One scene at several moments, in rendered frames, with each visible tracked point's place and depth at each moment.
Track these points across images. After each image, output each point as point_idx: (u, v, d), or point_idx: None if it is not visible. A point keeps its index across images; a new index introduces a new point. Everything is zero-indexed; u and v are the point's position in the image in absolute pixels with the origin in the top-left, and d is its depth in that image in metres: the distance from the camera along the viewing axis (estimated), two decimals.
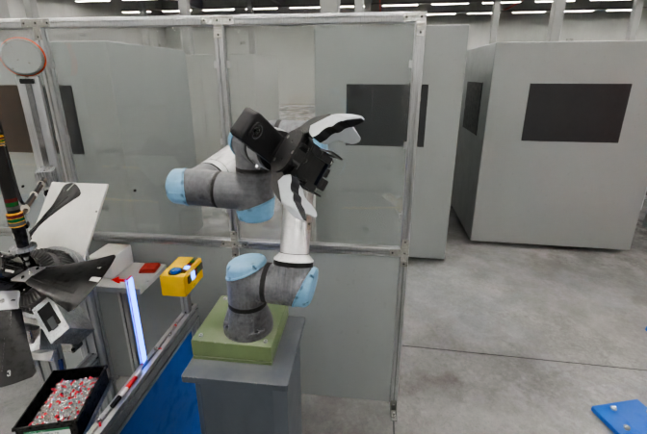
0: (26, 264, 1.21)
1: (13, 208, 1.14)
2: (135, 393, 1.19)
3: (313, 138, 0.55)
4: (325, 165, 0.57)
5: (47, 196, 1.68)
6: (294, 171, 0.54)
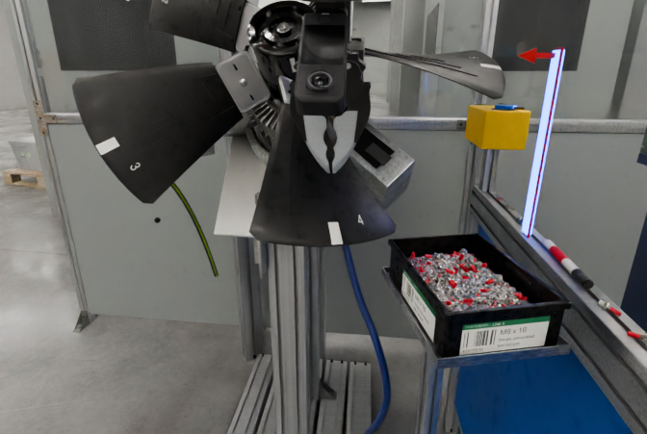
0: None
1: None
2: None
3: (349, 101, 0.42)
4: None
5: None
6: None
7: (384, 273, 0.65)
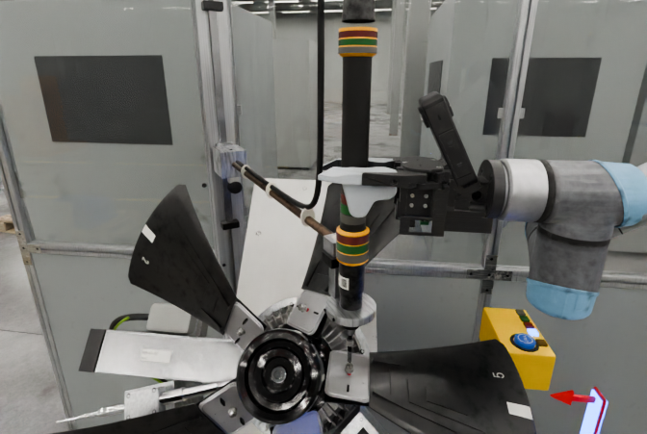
0: (349, 343, 0.53)
1: (363, 217, 0.47)
2: None
3: None
4: (402, 213, 0.46)
5: (234, 193, 1.00)
6: None
7: None
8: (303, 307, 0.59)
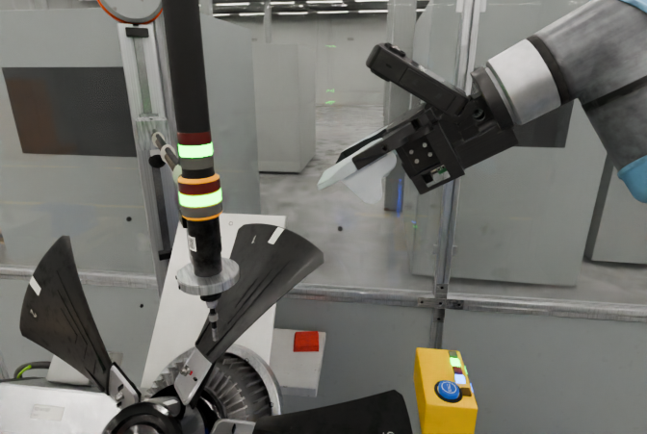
0: (213, 318, 0.45)
1: (204, 161, 0.38)
2: None
3: None
4: (417, 172, 0.43)
5: (156, 167, 0.92)
6: None
7: None
8: (185, 371, 0.55)
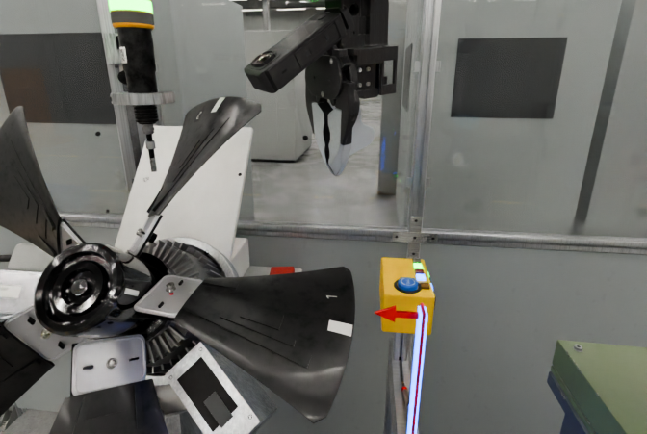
0: (149, 143, 0.46)
1: None
2: None
3: None
4: (371, 89, 0.44)
5: (125, 83, 0.93)
6: None
7: None
8: (168, 289, 0.52)
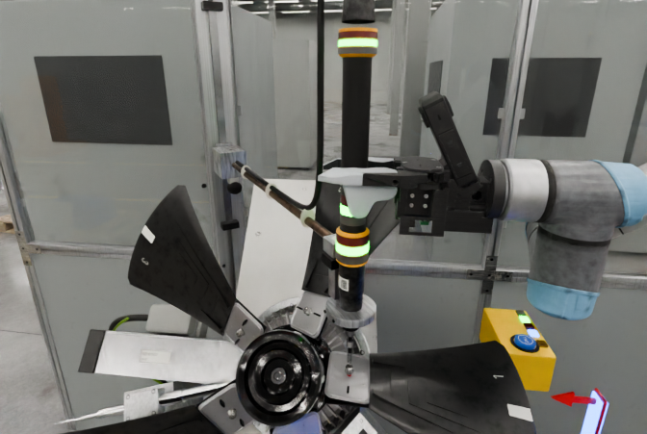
0: (350, 344, 0.53)
1: (363, 218, 0.47)
2: None
3: None
4: (402, 213, 0.46)
5: (234, 193, 1.00)
6: None
7: None
8: (349, 371, 0.55)
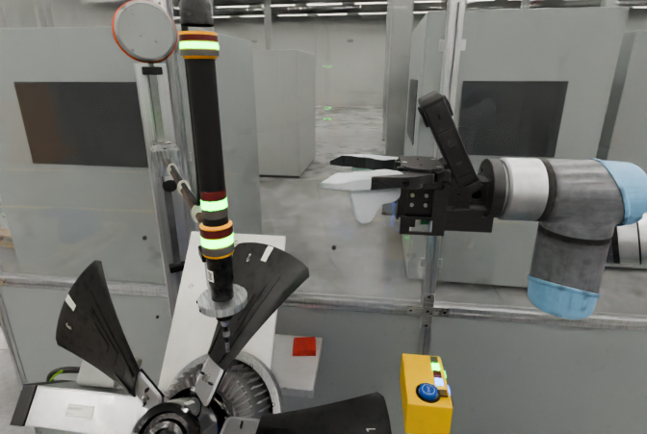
0: (225, 333, 0.55)
1: (220, 213, 0.49)
2: None
3: (403, 183, 0.43)
4: (402, 213, 0.46)
5: (168, 191, 1.02)
6: None
7: None
8: None
